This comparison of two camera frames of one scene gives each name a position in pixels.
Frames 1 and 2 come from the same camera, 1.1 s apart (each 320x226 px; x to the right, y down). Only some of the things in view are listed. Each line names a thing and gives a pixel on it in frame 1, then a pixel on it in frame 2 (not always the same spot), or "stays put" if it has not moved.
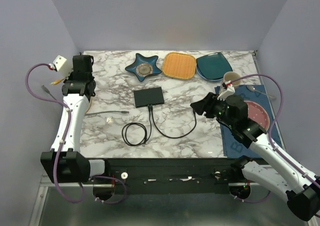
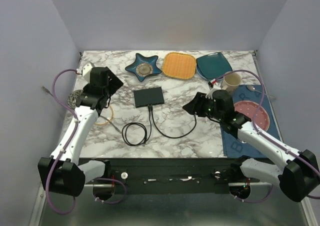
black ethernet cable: (151, 105) stays put
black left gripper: (71, 77) to (115, 83)
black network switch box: (148, 97) stays put
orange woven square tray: (179, 65) stays put
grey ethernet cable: (44, 87) to (102, 117)
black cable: (124, 133) stays put
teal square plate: (213, 66) stays put
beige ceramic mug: (231, 76) stays put
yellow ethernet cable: (57, 81) to (108, 122)
